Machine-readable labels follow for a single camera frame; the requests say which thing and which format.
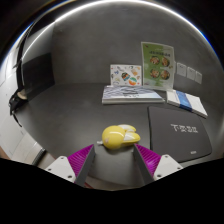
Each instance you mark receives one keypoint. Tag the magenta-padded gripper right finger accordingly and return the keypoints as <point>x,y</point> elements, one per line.
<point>150,161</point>

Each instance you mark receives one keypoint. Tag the white book with blue band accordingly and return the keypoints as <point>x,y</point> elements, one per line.
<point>186,101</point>

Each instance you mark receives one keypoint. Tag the grey-blue cover book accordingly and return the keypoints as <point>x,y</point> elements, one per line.
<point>130,94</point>

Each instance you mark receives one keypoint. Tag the white wall sockets row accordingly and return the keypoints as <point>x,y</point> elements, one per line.
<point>190,73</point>

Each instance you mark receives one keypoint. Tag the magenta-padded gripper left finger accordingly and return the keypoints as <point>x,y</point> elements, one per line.
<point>80,160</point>

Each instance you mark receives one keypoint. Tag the white colourful sticker card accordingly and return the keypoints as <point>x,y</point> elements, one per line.
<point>125,75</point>

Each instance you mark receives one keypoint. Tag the yellow computer mouse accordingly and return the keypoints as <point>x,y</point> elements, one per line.
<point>115,137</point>

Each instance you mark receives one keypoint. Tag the black mouse pad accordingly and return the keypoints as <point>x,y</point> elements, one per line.
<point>176,133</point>

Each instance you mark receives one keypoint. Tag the green menu sign stand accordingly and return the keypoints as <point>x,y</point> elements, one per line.
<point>157,65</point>

